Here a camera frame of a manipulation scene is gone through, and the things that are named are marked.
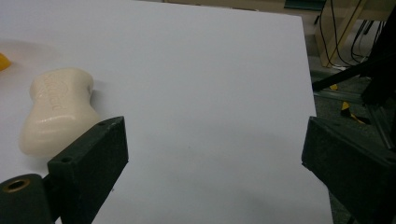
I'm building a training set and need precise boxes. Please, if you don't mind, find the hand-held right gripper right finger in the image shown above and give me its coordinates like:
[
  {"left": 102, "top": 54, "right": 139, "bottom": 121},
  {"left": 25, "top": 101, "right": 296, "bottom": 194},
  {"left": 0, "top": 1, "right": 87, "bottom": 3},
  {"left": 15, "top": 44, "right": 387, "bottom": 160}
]
[{"left": 301, "top": 116, "right": 396, "bottom": 224}]

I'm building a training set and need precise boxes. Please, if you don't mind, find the cream soap bar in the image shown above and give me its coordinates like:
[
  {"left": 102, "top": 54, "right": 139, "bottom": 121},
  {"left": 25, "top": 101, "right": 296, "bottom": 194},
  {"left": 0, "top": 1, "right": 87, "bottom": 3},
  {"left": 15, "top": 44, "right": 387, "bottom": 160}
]
[{"left": 18, "top": 67, "right": 102, "bottom": 157}]

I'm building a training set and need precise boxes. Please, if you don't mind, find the yellow plastic object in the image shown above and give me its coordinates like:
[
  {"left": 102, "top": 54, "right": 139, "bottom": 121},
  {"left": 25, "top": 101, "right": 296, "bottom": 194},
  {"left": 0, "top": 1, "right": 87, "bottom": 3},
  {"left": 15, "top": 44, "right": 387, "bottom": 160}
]
[{"left": 0, "top": 52, "right": 13, "bottom": 73}]

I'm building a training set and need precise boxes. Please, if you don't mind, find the black cable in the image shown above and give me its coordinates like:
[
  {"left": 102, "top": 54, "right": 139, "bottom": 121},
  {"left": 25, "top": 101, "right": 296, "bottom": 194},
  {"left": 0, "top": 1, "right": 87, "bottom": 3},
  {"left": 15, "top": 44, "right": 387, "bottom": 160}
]
[
  {"left": 318, "top": 0, "right": 335, "bottom": 67},
  {"left": 329, "top": 0, "right": 354, "bottom": 67}
]

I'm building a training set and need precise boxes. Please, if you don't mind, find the wooden table frame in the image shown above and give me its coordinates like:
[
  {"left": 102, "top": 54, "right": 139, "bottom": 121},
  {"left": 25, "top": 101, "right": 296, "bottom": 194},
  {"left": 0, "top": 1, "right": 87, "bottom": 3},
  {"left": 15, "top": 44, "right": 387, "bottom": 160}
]
[{"left": 314, "top": 0, "right": 396, "bottom": 68}]

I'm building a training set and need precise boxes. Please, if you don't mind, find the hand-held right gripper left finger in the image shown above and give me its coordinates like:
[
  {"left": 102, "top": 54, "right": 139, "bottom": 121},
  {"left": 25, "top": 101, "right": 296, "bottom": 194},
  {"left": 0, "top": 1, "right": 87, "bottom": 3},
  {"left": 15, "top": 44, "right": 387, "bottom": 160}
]
[{"left": 47, "top": 116, "right": 130, "bottom": 224}]

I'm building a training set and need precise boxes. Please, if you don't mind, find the yellow and black tape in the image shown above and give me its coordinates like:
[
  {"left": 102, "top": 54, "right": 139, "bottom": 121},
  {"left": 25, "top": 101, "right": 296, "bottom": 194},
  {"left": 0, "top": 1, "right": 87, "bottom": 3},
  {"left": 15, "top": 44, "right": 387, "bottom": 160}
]
[{"left": 339, "top": 101, "right": 368, "bottom": 125}]

